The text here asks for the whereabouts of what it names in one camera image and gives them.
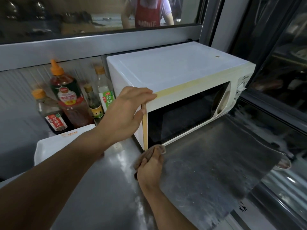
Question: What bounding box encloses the person's left forearm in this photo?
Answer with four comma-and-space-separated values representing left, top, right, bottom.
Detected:
0, 128, 113, 230

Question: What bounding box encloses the metal window frame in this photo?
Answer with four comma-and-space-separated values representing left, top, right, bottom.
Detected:
0, 0, 226, 72

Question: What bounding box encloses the white rectangular tray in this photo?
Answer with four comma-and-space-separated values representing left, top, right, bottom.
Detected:
34, 124, 105, 166

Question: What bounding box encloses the white microwave oven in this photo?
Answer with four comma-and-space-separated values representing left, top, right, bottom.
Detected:
106, 41, 256, 151

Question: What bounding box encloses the person's right forearm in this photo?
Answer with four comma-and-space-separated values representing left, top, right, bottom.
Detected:
142, 182, 198, 230

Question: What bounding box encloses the large orange-capped sauce bottle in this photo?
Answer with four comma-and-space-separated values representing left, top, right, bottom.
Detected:
50, 59, 94, 129

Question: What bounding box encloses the small dark bottle yellow label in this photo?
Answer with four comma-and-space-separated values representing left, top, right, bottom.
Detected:
83, 85, 105, 119

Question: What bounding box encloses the brown cleaning cloth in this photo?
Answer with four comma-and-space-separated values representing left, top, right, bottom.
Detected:
133, 145, 166, 170

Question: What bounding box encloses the person's left hand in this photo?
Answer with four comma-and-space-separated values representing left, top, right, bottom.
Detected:
96, 87, 157, 142

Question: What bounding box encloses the person's right hand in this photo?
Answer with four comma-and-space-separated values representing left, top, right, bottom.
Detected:
137, 151, 165, 189

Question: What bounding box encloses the clear bottle green white label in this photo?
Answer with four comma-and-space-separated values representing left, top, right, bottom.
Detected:
94, 66, 115, 113

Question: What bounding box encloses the small orange-capped dark sauce bottle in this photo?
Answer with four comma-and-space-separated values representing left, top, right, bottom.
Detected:
32, 88, 72, 135

